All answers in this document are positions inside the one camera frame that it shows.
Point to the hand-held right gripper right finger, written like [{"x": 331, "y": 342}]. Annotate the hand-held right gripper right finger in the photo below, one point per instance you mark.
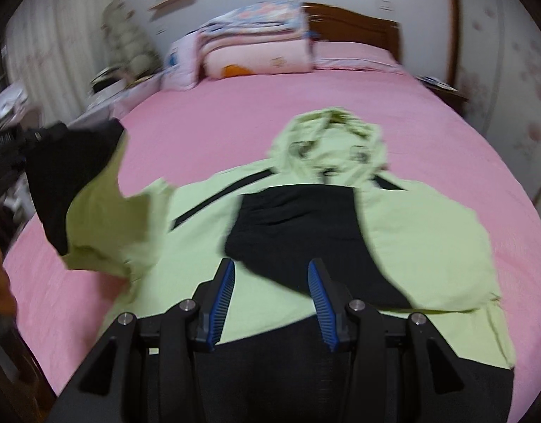
[{"x": 321, "y": 304}]

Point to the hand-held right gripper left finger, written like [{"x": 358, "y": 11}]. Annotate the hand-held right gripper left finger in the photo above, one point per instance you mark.
[{"x": 220, "y": 299}]

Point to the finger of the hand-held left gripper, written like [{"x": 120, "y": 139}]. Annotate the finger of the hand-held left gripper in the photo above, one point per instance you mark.
[{"x": 41, "y": 135}]

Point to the green and black hooded jacket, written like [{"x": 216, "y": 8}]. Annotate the green and black hooded jacket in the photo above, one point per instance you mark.
[{"x": 429, "y": 238}]

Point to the white bedside cabinet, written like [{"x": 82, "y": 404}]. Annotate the white bedside cabinet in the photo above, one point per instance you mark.
[{"x": 116, "y": 92}]

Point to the pale floral curtain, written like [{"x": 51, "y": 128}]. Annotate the pale floral curtain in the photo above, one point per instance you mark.
[{"x": 59, "y": 39}]

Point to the white plush toy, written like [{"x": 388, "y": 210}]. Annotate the white plush toy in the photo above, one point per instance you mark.
[{"x": 127, "y": 39}]

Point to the pink cartoon print pillow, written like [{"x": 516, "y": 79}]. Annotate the pink cartoon print pillow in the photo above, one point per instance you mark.
[{"x": 180, "y": 64}]

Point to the pink bed sheet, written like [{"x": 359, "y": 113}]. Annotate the pink bed sheet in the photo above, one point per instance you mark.
[{"x": 253, "y": 110}]

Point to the folded pink blanket orange print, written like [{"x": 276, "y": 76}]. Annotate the folded pink blanket orange print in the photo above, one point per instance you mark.
[{"x": 257, "y": 59}]

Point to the folded floral quilt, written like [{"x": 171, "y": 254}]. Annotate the folded floral quilt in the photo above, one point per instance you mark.
[{"x": 257, "y": 15}]

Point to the dark wooden nightstand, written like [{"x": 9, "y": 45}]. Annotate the dark wooden nightstand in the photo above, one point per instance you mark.
[{"x": 442, "y": 88}]

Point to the wooden headboard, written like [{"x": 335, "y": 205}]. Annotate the wooden headboard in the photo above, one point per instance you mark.
[{"x": 363, "y": 26}]

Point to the floral wardrobe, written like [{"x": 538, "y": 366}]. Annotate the floral wardrobe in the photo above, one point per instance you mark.
[{"x": 508, "y": 75}]

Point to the wooden wall shelf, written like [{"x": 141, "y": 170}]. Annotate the wooden wall shelf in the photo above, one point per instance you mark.
[{"x": 173, "y": 0}]

